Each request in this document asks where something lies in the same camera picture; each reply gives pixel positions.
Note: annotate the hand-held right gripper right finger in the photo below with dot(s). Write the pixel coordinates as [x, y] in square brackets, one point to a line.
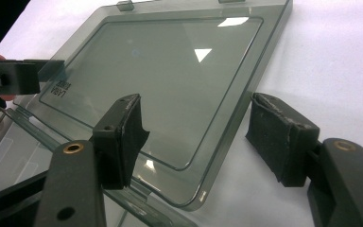
[280, 138]

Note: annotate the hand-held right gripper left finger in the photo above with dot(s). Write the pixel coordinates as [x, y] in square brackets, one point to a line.
[119, 148]

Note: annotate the grey transparent compartment box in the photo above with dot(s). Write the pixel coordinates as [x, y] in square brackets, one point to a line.
[170, 78]

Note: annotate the white table cover sheet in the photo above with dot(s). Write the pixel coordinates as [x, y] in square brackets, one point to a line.
[327, 63]

